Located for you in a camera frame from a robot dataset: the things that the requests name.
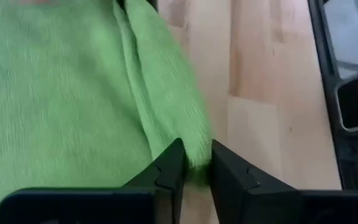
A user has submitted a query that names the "green microfiber towel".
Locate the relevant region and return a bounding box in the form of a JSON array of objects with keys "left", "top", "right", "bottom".
[{"left": 0, "top": 0, "right": 214, "bottom": 224}]

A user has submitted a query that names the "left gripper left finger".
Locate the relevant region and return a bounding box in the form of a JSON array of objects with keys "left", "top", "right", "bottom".
[{"left": 0, "top": 138, "right": 187, "bottom": 224}]

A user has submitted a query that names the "black aluminium table frame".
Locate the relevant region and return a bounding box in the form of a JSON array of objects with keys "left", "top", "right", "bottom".
[{"left": 307, "top": 0, "right": 358, "bottom": 191}]

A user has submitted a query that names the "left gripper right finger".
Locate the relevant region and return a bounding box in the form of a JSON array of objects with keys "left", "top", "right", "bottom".
[{"left": 209, "top": 139, "right": 358, "bottom": 224}]

